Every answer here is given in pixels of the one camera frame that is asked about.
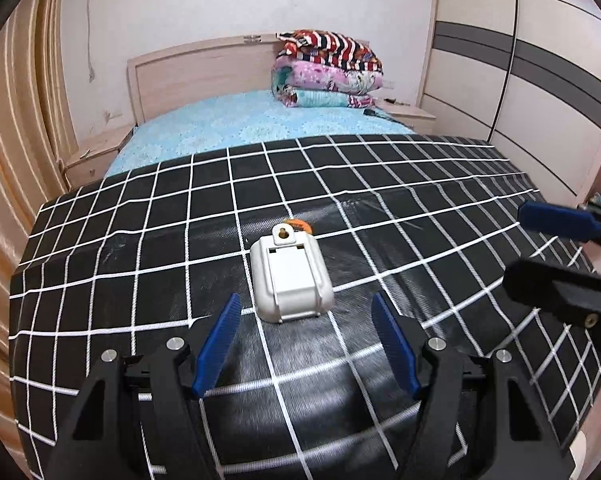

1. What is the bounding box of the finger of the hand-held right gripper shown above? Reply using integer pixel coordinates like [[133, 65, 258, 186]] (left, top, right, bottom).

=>
[[517, 199, 601, 250], [502, 257, 601, 332]]

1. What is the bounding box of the wooden bed headboard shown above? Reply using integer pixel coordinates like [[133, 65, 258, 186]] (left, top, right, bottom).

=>
[[126, 33, 292, 127]]

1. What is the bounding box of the light blue bedsheet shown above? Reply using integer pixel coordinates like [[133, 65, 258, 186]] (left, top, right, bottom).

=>
[[103, 88, 417, 179]]

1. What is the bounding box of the black white checked mat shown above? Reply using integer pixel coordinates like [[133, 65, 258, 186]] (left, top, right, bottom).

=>
[[8, 133, 601, 480]]

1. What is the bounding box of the thin wall cable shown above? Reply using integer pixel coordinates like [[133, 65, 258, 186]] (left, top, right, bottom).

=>
[[82, 0, 95, 85]]

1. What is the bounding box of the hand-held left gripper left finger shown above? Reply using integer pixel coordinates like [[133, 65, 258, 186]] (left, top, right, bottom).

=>
[[40, 292, 244, 480]]

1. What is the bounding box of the beige curtain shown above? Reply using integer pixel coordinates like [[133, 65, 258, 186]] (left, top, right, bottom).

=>
[[0, 0, 82, 413]]

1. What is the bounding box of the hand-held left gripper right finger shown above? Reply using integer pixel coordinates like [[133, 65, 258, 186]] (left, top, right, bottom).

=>
[[370, 292, 577, 480]]

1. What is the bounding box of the small orange object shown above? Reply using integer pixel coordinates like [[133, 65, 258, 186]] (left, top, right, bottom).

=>
[[280, 218, 314, 237]]

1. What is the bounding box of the white plastic case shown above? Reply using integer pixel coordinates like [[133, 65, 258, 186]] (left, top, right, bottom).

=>
[[250, 224, 336, 325]]

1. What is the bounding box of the wooden nightstand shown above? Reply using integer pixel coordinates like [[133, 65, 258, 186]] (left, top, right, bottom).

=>
[[59, 124, 134, 192], [370, 102, 437, 135]]

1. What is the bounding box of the teal folded quilt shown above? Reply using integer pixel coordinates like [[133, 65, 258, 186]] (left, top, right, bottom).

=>
[[271, 82, 377, 110]]

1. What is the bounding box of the sliding door wardrobe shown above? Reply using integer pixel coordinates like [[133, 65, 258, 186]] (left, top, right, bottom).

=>
[[415, 0, 601, 207]]

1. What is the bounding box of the striped folded blanket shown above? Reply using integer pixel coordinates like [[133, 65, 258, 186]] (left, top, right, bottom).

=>
[[276, 29, 384, 73]]

